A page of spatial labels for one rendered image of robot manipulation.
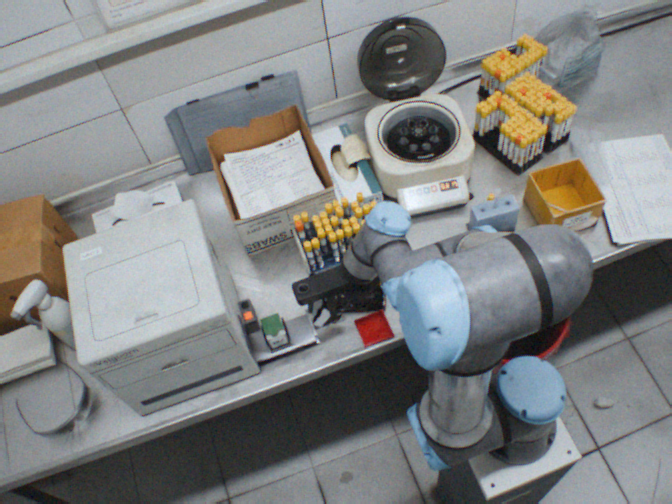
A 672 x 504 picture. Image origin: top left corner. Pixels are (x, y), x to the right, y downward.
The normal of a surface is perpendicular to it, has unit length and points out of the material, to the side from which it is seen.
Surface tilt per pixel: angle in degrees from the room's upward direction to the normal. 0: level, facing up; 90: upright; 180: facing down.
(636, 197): 0
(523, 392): 7
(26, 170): 90
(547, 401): 7
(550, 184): 90
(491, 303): 30
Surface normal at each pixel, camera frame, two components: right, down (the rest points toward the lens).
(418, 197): -0.02, -0.12
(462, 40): 0.33, 0.78
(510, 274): -0.04, -0.34
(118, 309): -0.11, -0.52
